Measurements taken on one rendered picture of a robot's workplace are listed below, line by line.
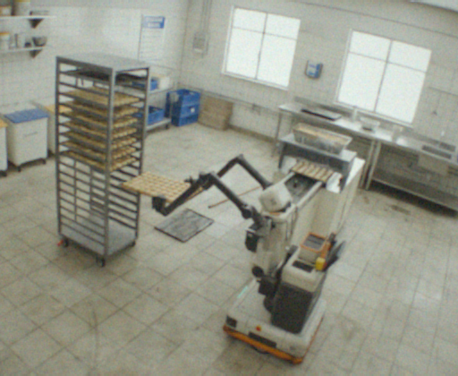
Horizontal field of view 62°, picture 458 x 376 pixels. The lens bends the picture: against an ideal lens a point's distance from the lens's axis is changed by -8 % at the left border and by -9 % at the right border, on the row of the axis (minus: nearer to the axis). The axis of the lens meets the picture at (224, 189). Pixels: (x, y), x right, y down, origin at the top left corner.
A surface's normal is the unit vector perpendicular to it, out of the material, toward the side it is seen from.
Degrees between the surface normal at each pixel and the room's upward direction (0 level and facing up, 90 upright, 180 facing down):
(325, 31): 90
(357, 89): 90
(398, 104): 90
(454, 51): 90
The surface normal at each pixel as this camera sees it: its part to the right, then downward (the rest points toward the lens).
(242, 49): -0.52, 0.29
